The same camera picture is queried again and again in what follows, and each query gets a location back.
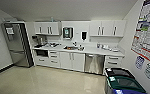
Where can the stainless steel dishwasher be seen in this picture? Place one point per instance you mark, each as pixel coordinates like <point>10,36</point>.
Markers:
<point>94,64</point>

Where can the chrome sink faucet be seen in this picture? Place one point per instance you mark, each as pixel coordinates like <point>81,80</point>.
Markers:
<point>74,44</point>

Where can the stainless steel sink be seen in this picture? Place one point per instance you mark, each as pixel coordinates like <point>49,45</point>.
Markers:
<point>70,48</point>

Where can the white lower cabinet door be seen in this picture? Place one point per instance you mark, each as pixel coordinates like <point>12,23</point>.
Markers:
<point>78,62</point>
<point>65,61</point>

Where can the steel paper towel dispenser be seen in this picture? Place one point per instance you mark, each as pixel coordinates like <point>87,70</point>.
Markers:
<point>67,32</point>

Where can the white cabinet drawer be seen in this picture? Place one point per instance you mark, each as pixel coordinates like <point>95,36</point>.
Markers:
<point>113,66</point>
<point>53,56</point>
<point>113,58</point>
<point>53,62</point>
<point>53,52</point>

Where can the dish drying rack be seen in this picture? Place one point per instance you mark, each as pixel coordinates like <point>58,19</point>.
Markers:
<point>52,44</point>

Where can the built-in black microwave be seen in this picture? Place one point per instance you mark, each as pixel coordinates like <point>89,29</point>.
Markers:
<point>41,53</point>

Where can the black coffee maker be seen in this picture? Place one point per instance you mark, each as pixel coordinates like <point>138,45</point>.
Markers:
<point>40,40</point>

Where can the white drawer below microwave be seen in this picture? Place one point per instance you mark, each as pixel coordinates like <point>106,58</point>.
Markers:
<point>41,60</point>

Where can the blue bottle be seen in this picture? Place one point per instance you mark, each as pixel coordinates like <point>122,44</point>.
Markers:
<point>52,19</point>

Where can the stainless steel fridge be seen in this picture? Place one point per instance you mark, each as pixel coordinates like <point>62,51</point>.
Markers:
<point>17,43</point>

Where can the blue-green trash bin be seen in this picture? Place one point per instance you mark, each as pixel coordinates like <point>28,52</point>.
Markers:
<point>127,86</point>

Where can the black wall soap dispenser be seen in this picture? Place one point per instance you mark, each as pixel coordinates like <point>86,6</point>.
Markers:
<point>84,35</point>

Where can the large colourful wall poster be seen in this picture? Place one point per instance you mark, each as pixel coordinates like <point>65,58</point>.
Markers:
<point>149,26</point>

